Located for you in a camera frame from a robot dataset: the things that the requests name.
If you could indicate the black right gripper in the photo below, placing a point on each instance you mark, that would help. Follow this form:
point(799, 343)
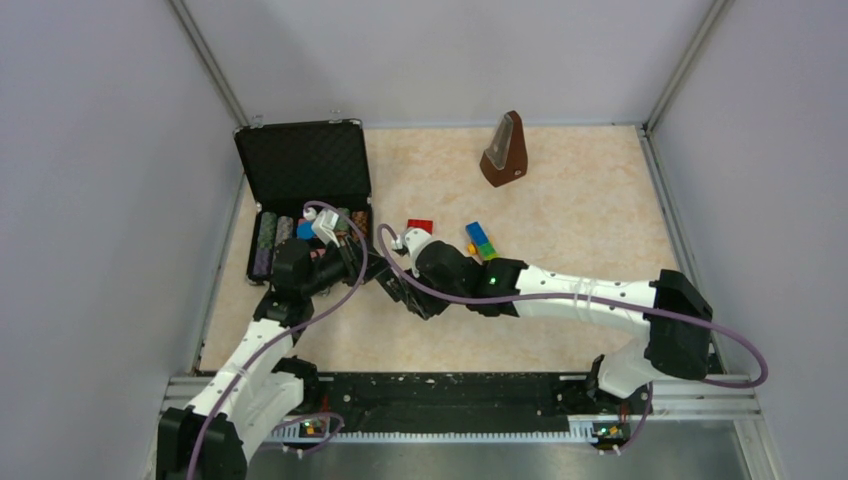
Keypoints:
point(421, 301)

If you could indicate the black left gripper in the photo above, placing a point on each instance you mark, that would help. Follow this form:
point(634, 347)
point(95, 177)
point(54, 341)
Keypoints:
point(351, 254)

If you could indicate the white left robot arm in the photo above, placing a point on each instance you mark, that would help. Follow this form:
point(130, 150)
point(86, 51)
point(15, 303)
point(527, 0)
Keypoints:
point(221, 428)

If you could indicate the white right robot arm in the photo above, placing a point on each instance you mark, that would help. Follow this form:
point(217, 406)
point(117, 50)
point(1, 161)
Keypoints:
point(665, 318)

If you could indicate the red toy brick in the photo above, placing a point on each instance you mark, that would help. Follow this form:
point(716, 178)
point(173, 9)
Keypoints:
point(423, 224)

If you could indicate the colourful toy brick train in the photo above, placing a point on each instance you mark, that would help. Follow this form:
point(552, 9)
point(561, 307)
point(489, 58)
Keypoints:
point(480, 245)

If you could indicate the black poker chip case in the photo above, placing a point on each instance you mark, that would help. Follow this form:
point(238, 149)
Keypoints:
point(289, 164)

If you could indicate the brown wooden metronome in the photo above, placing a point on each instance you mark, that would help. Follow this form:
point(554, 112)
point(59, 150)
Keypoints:
point(506, 158)

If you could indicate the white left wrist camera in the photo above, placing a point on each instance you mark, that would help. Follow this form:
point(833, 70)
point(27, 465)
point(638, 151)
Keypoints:
point(323, 224)

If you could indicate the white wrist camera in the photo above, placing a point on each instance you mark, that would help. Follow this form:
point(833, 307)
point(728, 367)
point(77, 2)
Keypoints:
point(412, 242)
point(323, 224)

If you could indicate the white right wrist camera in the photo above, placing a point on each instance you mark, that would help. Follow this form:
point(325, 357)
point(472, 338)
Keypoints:
point(412, 242)

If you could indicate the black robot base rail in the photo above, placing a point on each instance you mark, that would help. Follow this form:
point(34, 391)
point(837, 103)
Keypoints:
point(463, 407)

